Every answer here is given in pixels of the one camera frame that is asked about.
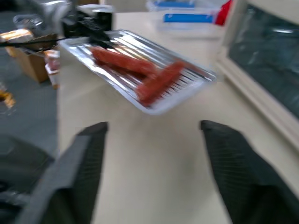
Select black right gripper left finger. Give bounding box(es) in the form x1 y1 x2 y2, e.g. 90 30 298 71
14 121 109 224

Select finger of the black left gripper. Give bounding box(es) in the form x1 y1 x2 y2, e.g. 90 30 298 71
88 29 115 49

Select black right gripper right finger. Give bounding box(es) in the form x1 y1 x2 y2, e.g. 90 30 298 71
200 120 299 224

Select clear plastic tray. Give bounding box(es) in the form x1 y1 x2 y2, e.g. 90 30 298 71
58 29 217 116

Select long red sausage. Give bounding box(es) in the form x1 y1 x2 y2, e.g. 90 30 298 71
90 45 157 78

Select short red sausage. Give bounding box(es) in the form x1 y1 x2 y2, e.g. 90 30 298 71
136 61 185 106

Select orange white snack packet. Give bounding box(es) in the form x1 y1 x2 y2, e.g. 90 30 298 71
43 49 61 90

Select clear plastic container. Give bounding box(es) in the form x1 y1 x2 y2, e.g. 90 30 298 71
13 14 45 36

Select brown cardboard box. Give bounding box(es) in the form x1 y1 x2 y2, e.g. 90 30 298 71
5 33 59 84

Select clear box with blue lid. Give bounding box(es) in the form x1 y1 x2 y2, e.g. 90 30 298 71
155 8 222 31
146 0 196 11

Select white framed dark panel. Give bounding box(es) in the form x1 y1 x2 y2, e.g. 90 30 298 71
215 0 299 154

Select red packet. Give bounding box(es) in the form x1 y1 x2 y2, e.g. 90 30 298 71
214 0 234 26

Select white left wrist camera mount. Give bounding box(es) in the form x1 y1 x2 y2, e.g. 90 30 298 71
76 4 113 15

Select black cable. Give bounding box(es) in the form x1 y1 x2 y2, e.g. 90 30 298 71
0 38 59 48

